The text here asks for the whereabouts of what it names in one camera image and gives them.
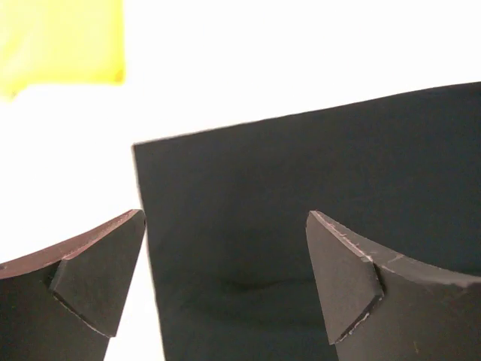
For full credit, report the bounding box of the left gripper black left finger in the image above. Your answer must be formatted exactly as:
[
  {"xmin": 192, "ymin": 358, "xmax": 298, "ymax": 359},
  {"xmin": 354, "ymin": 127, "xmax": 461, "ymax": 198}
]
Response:
[{"xmin": 1, "ymin": 209, "xmax": 146, "ymax": 361}]

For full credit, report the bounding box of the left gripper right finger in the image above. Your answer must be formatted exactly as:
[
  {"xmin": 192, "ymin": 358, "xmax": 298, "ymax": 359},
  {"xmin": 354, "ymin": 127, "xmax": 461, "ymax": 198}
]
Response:
[{"xmin": 306, "ymin": 211, "xmax": 480, "ymax": 360}]

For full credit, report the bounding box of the black t shirt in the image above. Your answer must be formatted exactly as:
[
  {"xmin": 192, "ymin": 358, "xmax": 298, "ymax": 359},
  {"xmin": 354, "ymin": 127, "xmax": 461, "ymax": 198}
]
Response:
[{"xmin": 133, "ymin": 83, "xmax": 480, "ymax": 360}]

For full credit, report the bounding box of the orange t shirt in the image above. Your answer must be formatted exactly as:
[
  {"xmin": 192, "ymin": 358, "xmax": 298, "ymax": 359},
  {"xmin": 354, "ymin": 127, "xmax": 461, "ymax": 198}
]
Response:
[{"xmin": 1, "ymin": 1, "xmax": 126, "ymax": 99}]

